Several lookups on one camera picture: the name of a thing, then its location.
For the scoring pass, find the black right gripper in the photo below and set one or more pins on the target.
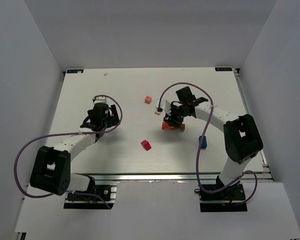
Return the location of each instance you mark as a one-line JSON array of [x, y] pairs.
[[174, 119]]

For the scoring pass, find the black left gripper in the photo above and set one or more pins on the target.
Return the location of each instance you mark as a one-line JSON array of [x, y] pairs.
[[112, 116]]

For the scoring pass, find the red-orange rectangular block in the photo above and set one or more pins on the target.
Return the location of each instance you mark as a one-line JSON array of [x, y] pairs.
[[165, 126]]

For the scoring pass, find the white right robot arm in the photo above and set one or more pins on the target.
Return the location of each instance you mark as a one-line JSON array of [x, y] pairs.
[[242, 139]]

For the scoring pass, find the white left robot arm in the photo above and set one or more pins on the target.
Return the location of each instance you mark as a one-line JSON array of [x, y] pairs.
[[52, 167]]

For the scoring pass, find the brown rectangular block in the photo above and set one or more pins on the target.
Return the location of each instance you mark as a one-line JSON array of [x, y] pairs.
[[181, 127]]

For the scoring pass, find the cream rectangular wood block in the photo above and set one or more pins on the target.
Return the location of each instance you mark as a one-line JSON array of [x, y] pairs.
[[157, 112]]

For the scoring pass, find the red roof-shaped block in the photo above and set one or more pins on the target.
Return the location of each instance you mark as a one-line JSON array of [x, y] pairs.
[[146, 145]]

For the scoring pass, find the blue rectangular block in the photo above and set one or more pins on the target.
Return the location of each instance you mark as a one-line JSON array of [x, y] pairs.
[[203, 142]]

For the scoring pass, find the orange cube with window print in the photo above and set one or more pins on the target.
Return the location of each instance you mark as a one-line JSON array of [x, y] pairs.
[[148, 99]]

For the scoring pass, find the blue label left corner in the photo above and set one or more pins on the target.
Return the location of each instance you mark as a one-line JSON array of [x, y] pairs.
[[74, 71]]

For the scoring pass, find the blue label corner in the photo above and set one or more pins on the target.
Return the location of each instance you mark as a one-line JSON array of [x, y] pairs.
[[223, 69], [74, 71]]

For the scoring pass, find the blue label right corner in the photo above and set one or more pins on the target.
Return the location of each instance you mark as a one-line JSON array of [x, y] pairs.
[[223, 69]]

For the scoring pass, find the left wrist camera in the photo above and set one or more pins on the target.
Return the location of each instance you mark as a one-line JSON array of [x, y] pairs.
[[99, 100]]

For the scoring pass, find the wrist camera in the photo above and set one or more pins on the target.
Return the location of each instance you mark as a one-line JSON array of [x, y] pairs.
[[99, 100], [163, 105]]

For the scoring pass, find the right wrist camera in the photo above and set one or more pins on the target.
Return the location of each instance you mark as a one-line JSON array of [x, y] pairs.
[[163, 105]]

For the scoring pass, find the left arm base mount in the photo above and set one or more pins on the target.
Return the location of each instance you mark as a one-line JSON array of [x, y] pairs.
[[100, 195]]

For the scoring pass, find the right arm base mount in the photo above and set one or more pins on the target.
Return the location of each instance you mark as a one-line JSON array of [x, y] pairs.
[[226, 201]]

